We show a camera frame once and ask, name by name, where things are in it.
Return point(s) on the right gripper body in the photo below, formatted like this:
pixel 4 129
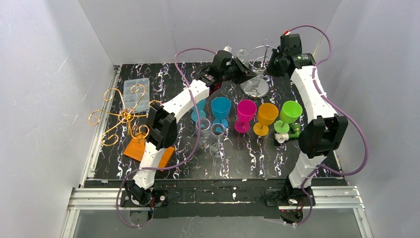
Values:
pixel 274 64

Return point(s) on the clear plastic organizer box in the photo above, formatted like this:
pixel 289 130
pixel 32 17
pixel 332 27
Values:
pixel 136 95

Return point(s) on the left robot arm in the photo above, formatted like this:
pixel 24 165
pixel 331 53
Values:
pixel 162 119

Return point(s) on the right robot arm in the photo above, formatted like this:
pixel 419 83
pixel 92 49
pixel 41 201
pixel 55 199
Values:
pixel 315 124

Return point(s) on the aluminium base frame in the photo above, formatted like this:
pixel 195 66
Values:
pixel 218 199

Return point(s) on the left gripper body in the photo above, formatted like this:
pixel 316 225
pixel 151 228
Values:
pixel 240 68

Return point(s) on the upright blue wine glass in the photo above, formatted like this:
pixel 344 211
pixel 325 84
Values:
pixel 200 114

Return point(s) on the blue wine glass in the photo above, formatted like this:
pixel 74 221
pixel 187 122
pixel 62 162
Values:
pixel 200 114
pixel 220 107

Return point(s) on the green wine glass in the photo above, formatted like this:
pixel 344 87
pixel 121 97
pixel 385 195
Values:
pixel 289 113

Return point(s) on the pink wine glass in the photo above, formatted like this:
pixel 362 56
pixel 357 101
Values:
pixel 246 110

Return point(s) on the green white pipe fitting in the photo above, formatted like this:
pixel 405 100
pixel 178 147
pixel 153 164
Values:
pixel 294 133

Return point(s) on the silver wire glass rack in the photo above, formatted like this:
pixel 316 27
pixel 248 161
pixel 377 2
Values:
pixel 260 63

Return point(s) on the clear wine glass front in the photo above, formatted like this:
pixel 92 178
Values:
pixel 217 132

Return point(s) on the orange wine glass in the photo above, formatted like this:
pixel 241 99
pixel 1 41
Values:
pixel 267 114

